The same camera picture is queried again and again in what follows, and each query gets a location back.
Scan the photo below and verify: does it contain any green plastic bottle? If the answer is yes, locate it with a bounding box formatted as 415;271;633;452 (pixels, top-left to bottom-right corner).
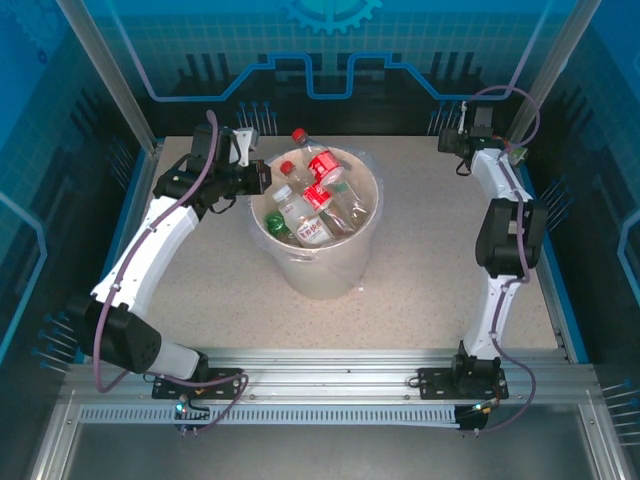
263;210;290;239

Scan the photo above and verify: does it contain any clear bottle green white label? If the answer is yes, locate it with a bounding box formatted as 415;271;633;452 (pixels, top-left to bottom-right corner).
327;179;376;236

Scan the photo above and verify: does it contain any white round plastic bin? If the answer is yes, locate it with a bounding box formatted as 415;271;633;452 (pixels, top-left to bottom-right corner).
249;144;385;301

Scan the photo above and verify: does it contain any black base electronics board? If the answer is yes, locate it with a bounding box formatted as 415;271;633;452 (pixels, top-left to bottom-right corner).
172;397;211;436
457;399;501;436

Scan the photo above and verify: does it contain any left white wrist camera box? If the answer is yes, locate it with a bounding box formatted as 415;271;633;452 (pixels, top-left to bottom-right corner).
222;127;259;169

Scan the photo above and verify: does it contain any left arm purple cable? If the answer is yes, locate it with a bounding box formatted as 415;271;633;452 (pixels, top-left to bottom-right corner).
93;110;250;434

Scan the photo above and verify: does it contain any aluminium frame post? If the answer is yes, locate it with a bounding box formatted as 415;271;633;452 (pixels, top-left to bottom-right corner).
53;0;159;154
507;0;604;144

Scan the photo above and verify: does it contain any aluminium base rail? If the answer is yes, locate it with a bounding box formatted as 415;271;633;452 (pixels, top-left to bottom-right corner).
58;347;599;407

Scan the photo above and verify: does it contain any white slotted cable duct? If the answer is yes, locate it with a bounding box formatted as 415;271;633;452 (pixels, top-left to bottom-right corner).
78;404;464;427

